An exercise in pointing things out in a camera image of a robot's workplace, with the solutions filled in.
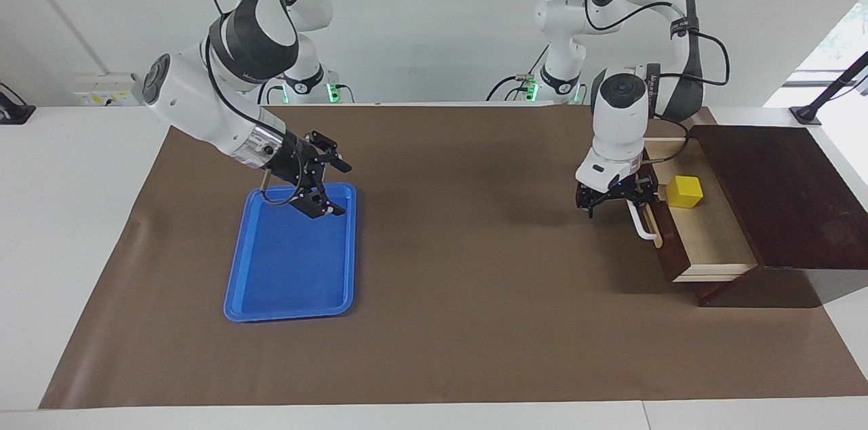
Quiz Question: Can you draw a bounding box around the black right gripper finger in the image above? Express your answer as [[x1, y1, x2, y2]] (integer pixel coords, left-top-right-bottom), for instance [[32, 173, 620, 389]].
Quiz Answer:
[[292, 185, 347, 221], [305, 131, 353, 174]]

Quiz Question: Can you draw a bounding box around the white wall socket box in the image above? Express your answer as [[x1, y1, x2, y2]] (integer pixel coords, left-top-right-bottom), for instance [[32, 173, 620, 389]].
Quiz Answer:
[[73, 73, 144, 107]]

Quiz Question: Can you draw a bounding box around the black base cable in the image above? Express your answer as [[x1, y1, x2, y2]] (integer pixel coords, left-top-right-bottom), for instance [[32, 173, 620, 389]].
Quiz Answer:
[[256, 72, 287, 105], [485, 43, 550, 103]]

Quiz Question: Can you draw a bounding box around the black table clamp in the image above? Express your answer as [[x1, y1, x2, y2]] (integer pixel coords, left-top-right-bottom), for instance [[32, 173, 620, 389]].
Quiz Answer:
[[0, 83, 36, 125]]

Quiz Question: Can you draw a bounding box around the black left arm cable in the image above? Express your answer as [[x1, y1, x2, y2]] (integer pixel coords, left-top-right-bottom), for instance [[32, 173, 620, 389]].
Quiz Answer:
[[573, 0, 732, 166]]

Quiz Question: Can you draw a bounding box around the dark wooden drawer cabinet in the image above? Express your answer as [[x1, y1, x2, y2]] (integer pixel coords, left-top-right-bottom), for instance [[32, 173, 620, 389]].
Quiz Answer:
[[688, 123, 868, 309]]

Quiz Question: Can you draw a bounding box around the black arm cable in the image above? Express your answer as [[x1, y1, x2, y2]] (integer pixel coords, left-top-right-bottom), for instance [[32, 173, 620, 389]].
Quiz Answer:
[[573, 0, 732, 166], [202, 0, 300, 207]]

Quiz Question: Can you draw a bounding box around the yellow cube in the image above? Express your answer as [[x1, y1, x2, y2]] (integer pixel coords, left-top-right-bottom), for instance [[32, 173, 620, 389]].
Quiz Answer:
[[665, 176, 705, 209]]

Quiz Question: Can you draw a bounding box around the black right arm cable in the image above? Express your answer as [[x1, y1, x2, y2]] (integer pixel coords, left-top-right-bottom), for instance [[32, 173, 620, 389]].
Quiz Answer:
[[202, 0, 300, 207]]

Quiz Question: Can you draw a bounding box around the blue plastic tray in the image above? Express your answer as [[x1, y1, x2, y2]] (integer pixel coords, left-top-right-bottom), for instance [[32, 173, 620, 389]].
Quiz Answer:
[[223, 182, 358, 323]]

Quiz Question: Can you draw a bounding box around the black camera stand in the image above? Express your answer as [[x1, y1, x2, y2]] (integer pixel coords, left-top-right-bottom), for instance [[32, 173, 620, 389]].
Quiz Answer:
[[790, 52, 868, 126]]

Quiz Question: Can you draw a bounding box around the brown table mat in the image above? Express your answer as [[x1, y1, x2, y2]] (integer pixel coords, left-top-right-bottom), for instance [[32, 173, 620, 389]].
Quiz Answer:
[[39, 103, 868, 410]]

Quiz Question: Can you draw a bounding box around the wooden drawer with white handle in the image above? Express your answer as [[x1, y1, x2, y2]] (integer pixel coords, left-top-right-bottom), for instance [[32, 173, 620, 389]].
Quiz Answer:
[[627, 138, 759, 283]]

